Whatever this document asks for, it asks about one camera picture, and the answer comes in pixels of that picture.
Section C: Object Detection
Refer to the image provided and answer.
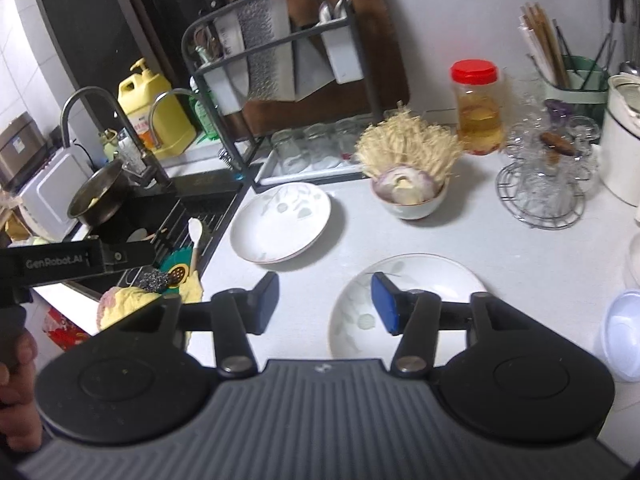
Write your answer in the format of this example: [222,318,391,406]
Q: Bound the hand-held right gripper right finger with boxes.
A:
[371,272,551,376]

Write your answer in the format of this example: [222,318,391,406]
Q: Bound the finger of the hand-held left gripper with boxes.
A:
[100,239,157,274]

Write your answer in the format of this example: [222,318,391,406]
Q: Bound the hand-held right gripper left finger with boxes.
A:
[100,272,279,375]

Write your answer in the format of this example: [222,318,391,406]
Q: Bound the leaf print white plate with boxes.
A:
[327,254,489,361]
[229,182,333,266]

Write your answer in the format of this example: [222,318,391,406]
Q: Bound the person's left hand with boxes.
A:
[0,332,45,456]

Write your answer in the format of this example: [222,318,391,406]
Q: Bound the steel wool scrubber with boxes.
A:
[137,268,174,294]

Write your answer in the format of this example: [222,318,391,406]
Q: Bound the green yellow scrub pad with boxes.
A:
[159,249,195,290]

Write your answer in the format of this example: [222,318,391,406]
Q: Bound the yellow cloth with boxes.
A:
[97,270,206,347]

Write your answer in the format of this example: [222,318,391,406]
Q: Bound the steel pot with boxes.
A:
[66,159,132,229]

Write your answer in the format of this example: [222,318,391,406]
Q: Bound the red bag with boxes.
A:
[42,307,92,352]

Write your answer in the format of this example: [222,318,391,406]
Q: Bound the white spoon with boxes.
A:
[187,217,205,277]

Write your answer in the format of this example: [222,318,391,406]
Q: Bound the white countertop oven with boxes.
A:
[14,147,96,242]

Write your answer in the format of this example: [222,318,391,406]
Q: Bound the black sink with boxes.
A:
[64,174,252,302]

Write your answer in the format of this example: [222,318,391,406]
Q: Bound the white bowl with garlic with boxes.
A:
[371,166,449,221]

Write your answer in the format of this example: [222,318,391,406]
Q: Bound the silver rice cooker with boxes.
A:
[0,111,50,192]

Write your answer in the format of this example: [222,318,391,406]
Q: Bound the black dish rack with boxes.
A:
[181,0,375,195]

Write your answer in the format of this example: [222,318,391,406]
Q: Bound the small clear glass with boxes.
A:
[334,118,367,162]
[271,129,307,173]
[304,123,337,167]

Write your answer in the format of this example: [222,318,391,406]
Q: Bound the yellow detergent bottle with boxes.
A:
[117,57,199,162]

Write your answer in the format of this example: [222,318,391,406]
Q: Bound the green soap bottle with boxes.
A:
[192,87,217,142]

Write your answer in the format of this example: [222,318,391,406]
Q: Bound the enoki mushroom bunch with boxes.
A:
[354,102,464,187]

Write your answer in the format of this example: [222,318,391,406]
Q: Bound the grey curved faucet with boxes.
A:
[60,86,160,190]

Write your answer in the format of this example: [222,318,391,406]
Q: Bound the slim steel faucet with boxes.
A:
[147,88,239,169]

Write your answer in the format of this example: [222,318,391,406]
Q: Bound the clear drinking glass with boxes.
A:
[567,115,602,175]
[501,121,547,178]

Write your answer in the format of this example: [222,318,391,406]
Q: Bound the red lid glass jar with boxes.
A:
[450,59,506,156]

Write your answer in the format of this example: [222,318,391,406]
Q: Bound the amber base drinking glass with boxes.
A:
[539,131,577,166]

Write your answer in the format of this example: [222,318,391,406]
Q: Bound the wooden cutting board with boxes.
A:
[240,0,412,137]

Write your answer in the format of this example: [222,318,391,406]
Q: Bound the hammered steel cleaver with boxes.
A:
[236,0,302,105]

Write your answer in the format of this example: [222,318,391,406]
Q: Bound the white cutlery caddy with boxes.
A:
[319,18,365,86]

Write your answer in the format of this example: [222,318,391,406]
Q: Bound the purple base drinking glass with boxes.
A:
[544,98,574,128]

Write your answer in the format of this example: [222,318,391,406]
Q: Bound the white electric pot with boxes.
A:
[599,73,640,207]

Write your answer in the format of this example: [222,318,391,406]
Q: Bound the green chopstick holder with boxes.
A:
[536,54,612,120]

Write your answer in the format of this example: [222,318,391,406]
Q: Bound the bundle of wooden chopsticks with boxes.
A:
[519,2,572,89]

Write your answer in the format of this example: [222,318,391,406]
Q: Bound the black chopsticks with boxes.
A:
[552,19,619,92]

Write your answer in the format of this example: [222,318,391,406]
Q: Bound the hanging metal utensils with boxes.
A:
[606,0,640,77]

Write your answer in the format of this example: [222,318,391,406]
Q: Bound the wire glass rack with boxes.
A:
[495,157,593,232]

